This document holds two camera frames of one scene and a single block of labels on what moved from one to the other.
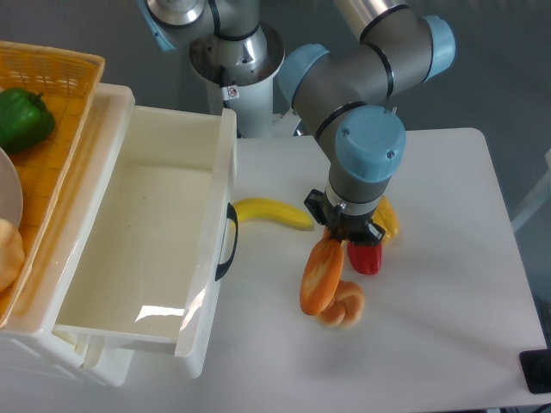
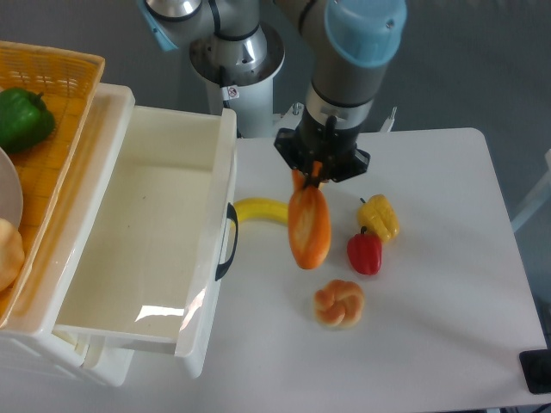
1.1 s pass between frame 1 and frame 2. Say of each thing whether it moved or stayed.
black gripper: moved
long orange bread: moved
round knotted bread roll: stayed
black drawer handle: stayed
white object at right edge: stayed
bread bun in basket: stayed
